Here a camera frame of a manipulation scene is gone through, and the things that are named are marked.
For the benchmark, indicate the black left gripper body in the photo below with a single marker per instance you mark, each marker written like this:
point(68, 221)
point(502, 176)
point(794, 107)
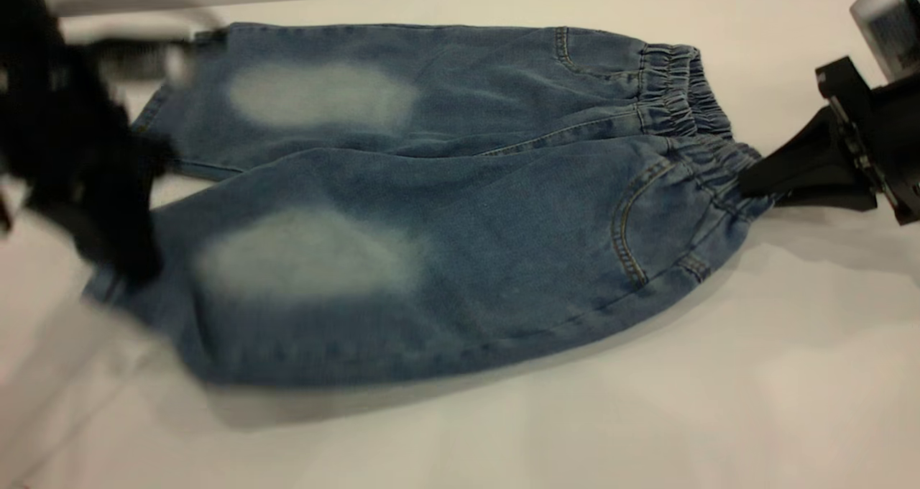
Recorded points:
point(65, 136)

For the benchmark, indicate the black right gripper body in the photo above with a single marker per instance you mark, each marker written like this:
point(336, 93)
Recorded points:
point(895, 129)

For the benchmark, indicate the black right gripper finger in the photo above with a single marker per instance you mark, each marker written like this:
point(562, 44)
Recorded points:
point(834, 200)
point(812, 162)

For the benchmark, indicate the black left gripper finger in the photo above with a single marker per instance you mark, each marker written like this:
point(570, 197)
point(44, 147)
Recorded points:
point(122, 248)

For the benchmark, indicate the blue faded denim pants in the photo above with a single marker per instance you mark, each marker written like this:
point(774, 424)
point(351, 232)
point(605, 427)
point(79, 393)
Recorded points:
point(460, 259)

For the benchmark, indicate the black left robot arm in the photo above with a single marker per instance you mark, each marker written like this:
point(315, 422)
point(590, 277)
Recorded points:
point(21, 7)

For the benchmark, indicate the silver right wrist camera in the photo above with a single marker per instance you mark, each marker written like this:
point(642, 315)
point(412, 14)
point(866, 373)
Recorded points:
point(888, 25)

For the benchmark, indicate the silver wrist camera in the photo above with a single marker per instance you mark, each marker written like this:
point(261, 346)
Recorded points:
point(888, 25)
point(144, 57)

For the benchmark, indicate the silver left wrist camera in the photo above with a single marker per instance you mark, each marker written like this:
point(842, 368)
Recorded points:
point(144, 57)

